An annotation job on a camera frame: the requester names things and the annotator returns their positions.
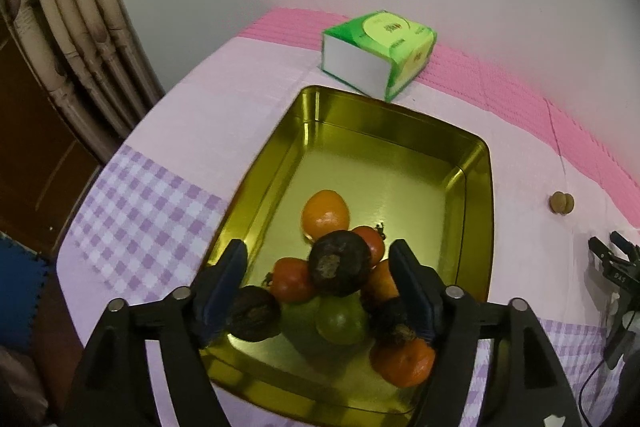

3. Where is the orange mandarin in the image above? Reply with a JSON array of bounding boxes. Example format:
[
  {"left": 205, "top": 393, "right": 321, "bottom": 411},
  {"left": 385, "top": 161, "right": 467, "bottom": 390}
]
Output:
[
  {"left": 301, "top": 189, "right": 351, "bottom": 243},
  {"left": 361, "top": 258, "right": 401, "bottom": 303},
  {"left": 369, "top": 338, "right": 437, "bottom": 389}
]

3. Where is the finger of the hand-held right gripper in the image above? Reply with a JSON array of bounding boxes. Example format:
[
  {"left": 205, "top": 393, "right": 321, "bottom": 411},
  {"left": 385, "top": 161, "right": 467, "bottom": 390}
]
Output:
[
  {"left": 587, "top": 236, "right": 624, "bottom": 271},
  {"left": 610, "top": 231, "right": 640, "bottom": 261}
]

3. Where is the pink purple checked tablecloth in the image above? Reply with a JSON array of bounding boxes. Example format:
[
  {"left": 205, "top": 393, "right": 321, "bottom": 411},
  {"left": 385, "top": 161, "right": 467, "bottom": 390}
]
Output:
[{"left": 56, "top": 7, "right": 640, "bottom": 427}]

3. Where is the bamboo furniture frame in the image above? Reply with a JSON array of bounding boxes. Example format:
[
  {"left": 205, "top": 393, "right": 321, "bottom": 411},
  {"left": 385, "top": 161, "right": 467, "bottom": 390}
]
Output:
[{"left": 0, "top": 0, "right": 167, "bottom": 165}]

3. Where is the green tissue pack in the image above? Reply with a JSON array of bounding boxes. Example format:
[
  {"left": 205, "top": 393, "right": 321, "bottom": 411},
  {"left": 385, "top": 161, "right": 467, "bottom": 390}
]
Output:
[{"left": 320, "top": 9, "right": 438, "bottom": 104}]

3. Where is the dark brown round fruit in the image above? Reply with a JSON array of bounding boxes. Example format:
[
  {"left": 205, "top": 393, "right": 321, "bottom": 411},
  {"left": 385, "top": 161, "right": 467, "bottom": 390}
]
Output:
[
  {"left": 227, "top": 285, "right": 282, "bottom": 343},
  {"left": 367, "top": 298, "right": 418, "bottom": 348},
  {"left": 307, "top": 230, "right": 373, "bottom": 298}
]

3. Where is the blue foam mat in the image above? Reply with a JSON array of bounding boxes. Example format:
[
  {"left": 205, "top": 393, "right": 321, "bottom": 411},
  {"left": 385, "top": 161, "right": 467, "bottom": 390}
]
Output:
[{"left": 0, "top": 232, "right": 53, "bottom": 353}]

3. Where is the brown wooden cabinet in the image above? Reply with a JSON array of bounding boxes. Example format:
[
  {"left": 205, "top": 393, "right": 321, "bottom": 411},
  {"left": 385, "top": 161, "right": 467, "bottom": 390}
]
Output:
[{"left": 0, "top": 17, "right": 103, "bottom": 258}]

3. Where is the gold rectangular tin box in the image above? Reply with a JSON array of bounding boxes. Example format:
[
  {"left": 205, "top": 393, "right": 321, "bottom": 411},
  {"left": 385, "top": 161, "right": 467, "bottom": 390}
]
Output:
[{"left": 199, "top": 85, "right": 495, "bottom": 425}]

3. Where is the black cable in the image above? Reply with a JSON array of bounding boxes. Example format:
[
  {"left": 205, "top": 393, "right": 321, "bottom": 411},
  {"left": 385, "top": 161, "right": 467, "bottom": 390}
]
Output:
[{"left": 579, "top": 359, "right": 618, "bottom": 420}]

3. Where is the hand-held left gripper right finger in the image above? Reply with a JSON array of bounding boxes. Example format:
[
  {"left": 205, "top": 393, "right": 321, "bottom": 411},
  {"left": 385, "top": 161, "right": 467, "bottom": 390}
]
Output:
[{"left": 388, "top": 239, "right": 583, "bottom": 427}]

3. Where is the red tomato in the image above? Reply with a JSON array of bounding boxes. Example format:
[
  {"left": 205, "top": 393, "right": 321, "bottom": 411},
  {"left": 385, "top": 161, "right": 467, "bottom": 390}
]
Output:
[
  {"left": 350, "top": 224, "right": 387, "bottom": 267},
  {"left": 267, "top": 257, "right": 318, "bottom": 304}
]

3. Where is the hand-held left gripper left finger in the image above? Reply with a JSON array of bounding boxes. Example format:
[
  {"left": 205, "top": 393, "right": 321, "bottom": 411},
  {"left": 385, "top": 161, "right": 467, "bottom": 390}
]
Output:
[{"left": 62, "top": 238, "right": 249, "bottom": 427}]

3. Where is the green citrus fruit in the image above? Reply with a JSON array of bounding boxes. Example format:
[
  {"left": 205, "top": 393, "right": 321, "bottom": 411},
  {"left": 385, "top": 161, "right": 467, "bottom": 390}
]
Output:
[{"left": 315, "top": 294, "right": 371, "bottom": 346}]

